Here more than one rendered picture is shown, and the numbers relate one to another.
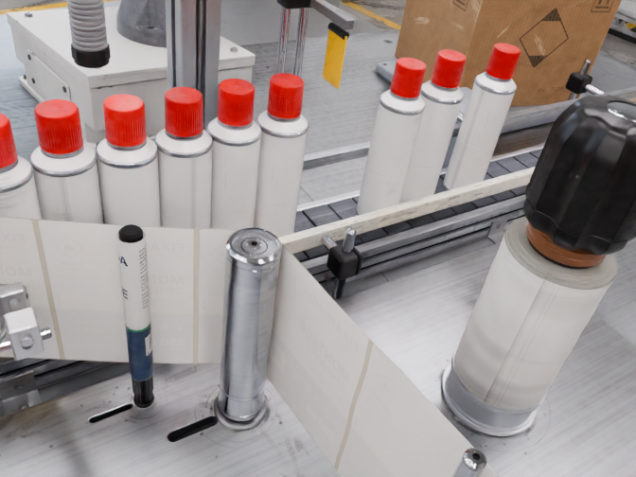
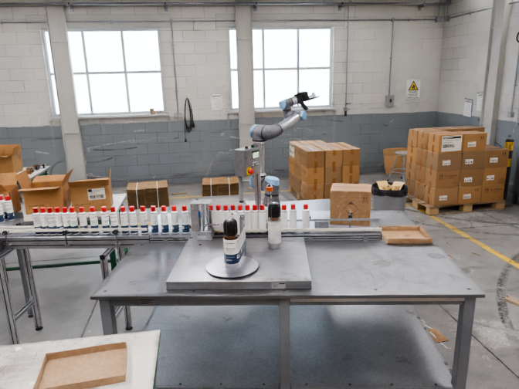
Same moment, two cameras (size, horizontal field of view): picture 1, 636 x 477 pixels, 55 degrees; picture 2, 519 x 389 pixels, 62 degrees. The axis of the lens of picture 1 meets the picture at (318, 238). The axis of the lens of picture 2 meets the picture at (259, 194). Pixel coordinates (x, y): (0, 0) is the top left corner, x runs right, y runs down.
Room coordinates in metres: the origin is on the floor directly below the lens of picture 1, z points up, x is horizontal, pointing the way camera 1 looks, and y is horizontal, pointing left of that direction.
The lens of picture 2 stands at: (-1.73, -1.83, 1.95)
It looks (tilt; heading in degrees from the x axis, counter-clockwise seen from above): 15 degrees down; 40
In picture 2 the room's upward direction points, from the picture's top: 1 degrees counter-clockwise
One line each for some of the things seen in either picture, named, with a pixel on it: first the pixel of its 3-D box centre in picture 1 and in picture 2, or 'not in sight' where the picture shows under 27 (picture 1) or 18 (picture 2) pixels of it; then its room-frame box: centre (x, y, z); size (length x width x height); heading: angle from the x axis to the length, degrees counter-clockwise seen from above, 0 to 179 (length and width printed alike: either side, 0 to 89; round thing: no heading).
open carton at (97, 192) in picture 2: not in sight; (91, 188); (0.34, 1.99, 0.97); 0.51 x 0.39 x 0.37; 53
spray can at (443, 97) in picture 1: (430, 133); (293, 218); (0.68, -0.12, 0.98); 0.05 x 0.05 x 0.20
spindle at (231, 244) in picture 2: not in sight; (231, 242); (-0.03, -0.18, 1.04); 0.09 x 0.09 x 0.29
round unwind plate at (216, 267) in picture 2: not in sight; (232, 266); (-0.03, -0.18, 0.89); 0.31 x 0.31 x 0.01
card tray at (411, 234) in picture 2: not in sight; (404, 234); (1.16, -0.74, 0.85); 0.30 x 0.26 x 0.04; 128
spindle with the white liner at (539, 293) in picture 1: (544, 280); (274, 224); (0.38, -0.18, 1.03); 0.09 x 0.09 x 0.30
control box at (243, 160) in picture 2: not in sight; (247, 161); (0.55, 0.19, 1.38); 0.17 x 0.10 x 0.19; 3
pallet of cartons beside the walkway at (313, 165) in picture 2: not in sight; (321, 172); (4.21, 1.82, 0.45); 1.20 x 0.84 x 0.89; 50
